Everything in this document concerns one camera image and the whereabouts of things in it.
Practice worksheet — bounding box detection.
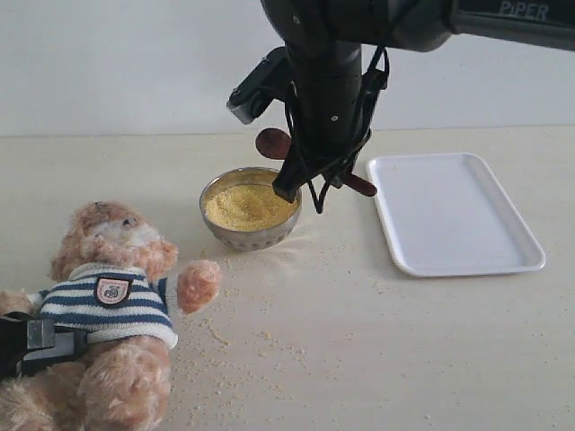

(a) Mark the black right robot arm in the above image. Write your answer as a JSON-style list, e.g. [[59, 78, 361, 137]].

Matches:
[[261, 1, 574, 201]]

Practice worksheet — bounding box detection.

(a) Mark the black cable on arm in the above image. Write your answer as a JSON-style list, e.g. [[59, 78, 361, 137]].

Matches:
[[282, 42, 391, 215]]

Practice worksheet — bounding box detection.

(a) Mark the dark red wooden spoon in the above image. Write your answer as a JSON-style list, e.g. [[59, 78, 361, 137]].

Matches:
[[255, 128, 377, 198]]

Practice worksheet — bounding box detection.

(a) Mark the plush teddy bear striped shirt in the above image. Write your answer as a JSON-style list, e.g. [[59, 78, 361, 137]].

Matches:
[[1, 201, 221, 430]]

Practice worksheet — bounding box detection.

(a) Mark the white plastic tray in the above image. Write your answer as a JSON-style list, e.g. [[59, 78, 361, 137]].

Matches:
[[366, 153, 546, 277]]

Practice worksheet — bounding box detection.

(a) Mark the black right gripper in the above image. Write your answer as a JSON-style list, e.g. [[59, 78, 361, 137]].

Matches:
[[272, 41, 362, 201]]

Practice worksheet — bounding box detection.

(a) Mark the steel bowl of millet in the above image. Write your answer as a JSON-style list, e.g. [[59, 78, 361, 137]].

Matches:
[[199, 167, 302, 251]]

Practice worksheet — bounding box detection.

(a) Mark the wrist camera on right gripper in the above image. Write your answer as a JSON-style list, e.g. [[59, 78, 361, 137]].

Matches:
[[226, 47, 292, 125]]

